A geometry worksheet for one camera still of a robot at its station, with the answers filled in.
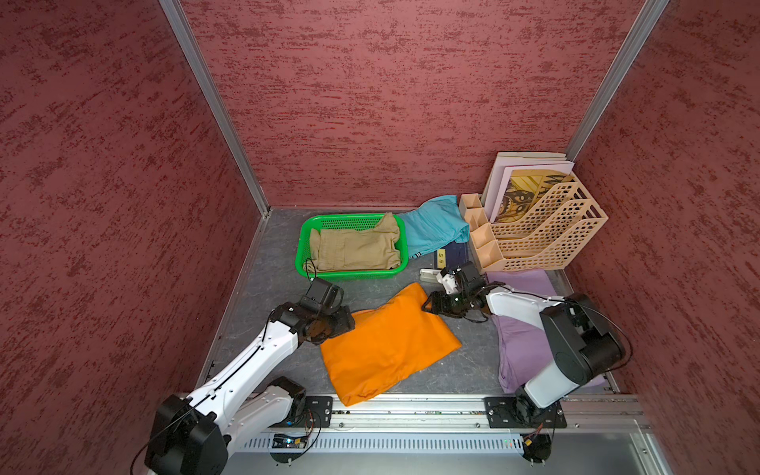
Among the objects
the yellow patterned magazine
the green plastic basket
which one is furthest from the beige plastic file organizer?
the green plastic basket

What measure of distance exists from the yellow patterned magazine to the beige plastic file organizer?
0.03 meters

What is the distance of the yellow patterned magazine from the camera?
3.17ft

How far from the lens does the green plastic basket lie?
3.18ft
